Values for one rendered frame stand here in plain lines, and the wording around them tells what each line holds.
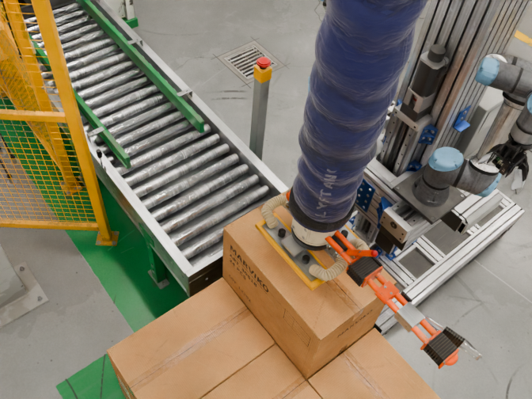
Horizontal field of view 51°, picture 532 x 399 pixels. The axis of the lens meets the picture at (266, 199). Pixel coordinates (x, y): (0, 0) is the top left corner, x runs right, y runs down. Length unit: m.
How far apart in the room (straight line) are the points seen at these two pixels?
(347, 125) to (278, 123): 2.51
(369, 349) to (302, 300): 0.52
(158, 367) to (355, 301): 0.86
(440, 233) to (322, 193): 1.73
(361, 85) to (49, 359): 2.26
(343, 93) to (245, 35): 3.34
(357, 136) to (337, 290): 0.80
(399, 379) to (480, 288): 1.18
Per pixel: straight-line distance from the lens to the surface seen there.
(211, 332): 2.48
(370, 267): 1.93
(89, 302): 3.23
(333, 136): 1.53
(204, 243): 2.69
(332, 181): 1.69
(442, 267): 3.23
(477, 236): 3.43
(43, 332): 3.20
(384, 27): 1.30
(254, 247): 2.21
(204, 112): 3.19
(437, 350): 1.86
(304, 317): 2.09
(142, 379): 2.42
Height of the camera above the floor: 2.81
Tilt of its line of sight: 53 degrees down
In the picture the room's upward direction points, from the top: 7 degrees clockwise
